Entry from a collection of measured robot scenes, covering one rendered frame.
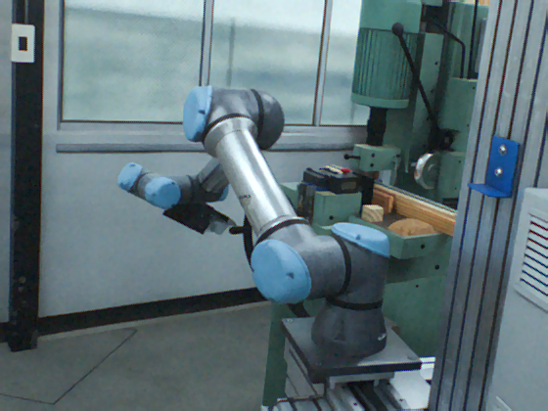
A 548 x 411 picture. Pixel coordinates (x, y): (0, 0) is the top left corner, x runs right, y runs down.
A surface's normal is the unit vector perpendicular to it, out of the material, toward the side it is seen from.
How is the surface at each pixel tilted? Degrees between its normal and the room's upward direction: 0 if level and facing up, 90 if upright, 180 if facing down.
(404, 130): 90
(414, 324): 90
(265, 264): 94
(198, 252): 90
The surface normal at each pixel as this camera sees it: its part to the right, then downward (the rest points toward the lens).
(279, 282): -0.73, 0.14
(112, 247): 0.58, 0.25
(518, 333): -0.93, -0.02
